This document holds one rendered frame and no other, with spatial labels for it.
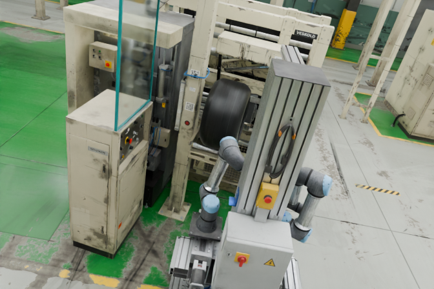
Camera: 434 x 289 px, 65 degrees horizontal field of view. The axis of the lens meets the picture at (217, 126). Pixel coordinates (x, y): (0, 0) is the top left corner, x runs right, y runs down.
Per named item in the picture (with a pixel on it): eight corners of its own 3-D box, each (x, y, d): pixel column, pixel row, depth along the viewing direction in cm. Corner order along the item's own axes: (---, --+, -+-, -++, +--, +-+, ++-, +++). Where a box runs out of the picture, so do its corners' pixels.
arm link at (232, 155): (235, 153, 207) (284, 191, 230) (232, 143, 217) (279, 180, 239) (221, 165, 211) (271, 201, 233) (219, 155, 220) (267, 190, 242)
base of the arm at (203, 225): (216, 235, 236) (218, 224, 231) (194, 230, 235) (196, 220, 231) (217, 219, 249) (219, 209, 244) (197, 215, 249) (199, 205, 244)
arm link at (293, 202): (289, 170, 209) (279, 209, 246) (305, 179, 205) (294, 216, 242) (296, 157, 215) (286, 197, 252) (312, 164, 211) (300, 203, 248)
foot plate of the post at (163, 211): (157, 213, 341) (158, 210, 339) (167, 197, 364) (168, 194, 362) (183, 222, 338) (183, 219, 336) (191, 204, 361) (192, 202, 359)
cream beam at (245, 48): (214, 53, 287) (217, 36, 280) (221, 46, 309) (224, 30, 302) (285, 71, 280) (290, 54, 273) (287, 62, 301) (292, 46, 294)
